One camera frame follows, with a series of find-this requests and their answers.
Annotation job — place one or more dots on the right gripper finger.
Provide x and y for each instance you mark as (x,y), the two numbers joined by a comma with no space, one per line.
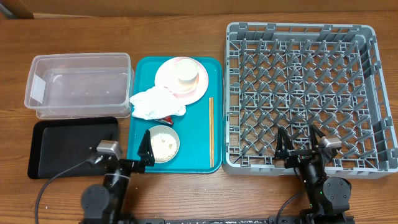
(284,143)
(315,133)

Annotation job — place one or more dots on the grey dishwasher rack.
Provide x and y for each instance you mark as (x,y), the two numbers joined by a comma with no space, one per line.
(292,76)

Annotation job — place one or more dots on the black tray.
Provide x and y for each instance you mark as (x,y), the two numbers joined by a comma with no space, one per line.
(60,144)

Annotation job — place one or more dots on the red snack wrapper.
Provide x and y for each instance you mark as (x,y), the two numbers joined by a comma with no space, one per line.
(166,120)

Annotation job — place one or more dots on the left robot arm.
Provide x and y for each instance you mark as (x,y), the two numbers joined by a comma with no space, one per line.
(103,203)

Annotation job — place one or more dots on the clear plastic bin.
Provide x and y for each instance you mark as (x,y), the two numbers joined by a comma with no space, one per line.
(63,86)

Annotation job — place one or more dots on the pink plate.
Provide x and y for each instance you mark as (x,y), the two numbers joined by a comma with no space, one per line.
(187,93)

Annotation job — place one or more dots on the teal serving tray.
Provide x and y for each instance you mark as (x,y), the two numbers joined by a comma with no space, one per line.
(193,156)

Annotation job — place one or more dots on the grey bowl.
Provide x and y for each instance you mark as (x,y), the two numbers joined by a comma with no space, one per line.
(164,129)

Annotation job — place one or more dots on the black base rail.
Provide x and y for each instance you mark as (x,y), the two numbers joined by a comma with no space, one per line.
(269,220)

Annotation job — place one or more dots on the wooden chopstick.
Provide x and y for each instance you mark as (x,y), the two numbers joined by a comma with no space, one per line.
(212,132)
(209,132)

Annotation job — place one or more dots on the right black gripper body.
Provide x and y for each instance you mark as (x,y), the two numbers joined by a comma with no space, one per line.
(298,156)

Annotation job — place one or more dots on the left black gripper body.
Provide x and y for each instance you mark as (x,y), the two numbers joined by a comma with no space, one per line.
(132,165)

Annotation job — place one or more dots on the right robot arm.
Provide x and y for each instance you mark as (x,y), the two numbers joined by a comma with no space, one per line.
(328,196)

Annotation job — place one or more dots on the white rice pile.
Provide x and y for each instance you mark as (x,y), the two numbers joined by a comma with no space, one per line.
(164,147)

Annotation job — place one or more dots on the white paper cup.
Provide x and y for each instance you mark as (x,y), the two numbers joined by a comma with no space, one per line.
(186,70)

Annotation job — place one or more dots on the white napkin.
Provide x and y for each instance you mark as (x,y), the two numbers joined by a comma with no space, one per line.
(156,103)

